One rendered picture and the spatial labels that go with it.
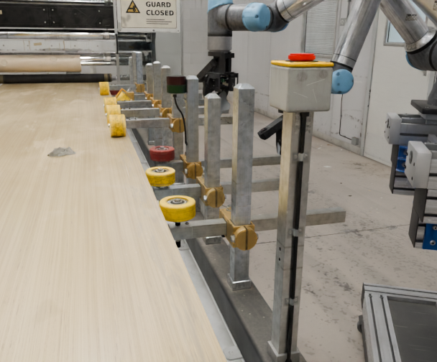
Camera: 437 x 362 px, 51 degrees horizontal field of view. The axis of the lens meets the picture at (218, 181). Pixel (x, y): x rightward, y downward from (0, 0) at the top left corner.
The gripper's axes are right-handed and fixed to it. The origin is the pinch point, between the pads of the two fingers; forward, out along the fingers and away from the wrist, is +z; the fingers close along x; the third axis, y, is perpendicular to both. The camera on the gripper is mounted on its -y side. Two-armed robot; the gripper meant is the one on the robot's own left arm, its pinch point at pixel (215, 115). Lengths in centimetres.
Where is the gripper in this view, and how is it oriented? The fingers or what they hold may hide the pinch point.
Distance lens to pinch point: 148.9
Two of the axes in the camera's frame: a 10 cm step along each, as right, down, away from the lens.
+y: 5.8, 2.5, -7.8
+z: -0.1, 9.5, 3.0
